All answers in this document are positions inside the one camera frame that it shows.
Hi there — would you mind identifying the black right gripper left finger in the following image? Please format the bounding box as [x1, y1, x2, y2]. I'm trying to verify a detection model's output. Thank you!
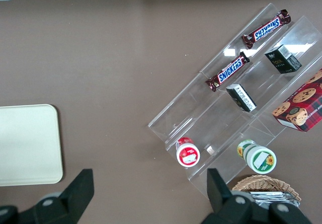
[27, 168, 95, 224]

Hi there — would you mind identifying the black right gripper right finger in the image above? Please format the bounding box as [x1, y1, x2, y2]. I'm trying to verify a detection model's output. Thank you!
[200, 168, 254, 224]

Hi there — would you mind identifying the light wicker basket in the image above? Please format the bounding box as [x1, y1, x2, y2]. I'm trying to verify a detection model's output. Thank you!
[231, 175, 302, 204]

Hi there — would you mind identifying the aluminium foil tray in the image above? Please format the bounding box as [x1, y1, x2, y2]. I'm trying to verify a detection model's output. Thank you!
[248, 191, 300, 207]

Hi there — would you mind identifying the beige plastic tray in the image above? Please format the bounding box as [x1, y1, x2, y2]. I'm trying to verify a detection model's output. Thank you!
[0, 104, 64, 187]

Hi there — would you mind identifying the red lid cup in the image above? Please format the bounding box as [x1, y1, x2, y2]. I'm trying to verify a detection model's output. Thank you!
[175, 136, 201, 168]

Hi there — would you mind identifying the green lid cup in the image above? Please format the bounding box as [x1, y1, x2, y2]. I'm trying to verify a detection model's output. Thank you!
[236, 139, 278, 175]

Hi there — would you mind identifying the clear acrylic stepped display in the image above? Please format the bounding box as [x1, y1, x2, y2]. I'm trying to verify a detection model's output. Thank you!
[147, 3, 322, 200]

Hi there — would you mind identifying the small black carton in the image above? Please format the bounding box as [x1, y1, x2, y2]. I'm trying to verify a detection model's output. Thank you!
[225, 83, 258, 113]
[264, 44, 303, 74]

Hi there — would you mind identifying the red plaid cookie box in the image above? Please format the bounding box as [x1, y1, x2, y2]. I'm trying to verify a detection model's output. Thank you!
[272, 68, 322, 133]

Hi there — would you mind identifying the snickers chocolate bar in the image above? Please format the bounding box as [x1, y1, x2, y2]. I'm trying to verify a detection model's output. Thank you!
[205, 51, 251, 93]
[241, 9, 293, 50]

